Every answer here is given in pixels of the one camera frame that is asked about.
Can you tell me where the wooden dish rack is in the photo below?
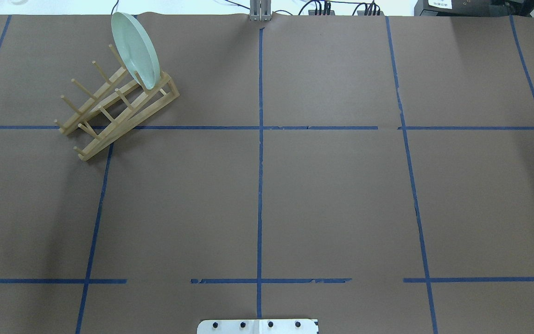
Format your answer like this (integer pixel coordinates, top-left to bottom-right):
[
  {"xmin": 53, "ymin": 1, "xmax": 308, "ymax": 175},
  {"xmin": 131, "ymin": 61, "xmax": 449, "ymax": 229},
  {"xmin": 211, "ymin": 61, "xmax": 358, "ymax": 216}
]
[{"xmin": 54, "ymin": 45, "xmax": 180, "ymax": 161}]

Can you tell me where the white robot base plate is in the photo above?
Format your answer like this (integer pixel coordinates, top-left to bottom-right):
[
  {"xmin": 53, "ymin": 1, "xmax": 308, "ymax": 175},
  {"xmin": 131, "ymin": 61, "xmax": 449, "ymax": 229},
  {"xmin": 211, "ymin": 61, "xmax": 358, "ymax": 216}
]
[{"xmin": 197, "ymin": 319, "xmax": 319, "ymax": 334}]

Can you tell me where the aluminium frame post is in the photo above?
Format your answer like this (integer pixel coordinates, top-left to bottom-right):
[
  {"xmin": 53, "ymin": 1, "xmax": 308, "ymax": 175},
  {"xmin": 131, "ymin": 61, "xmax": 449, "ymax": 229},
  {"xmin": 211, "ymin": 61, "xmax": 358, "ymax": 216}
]
[{"xmin": 249, "ymin": 0, "xmax": 273, "ymax": 22}]

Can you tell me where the pale green plate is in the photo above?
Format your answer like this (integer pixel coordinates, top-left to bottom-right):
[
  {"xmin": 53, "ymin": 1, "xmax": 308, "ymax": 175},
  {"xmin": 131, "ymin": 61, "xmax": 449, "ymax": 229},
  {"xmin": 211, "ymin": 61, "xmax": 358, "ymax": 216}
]
[{"xmin": 111, "ymin": 12, "xmax": 161, "ymax": 90}]

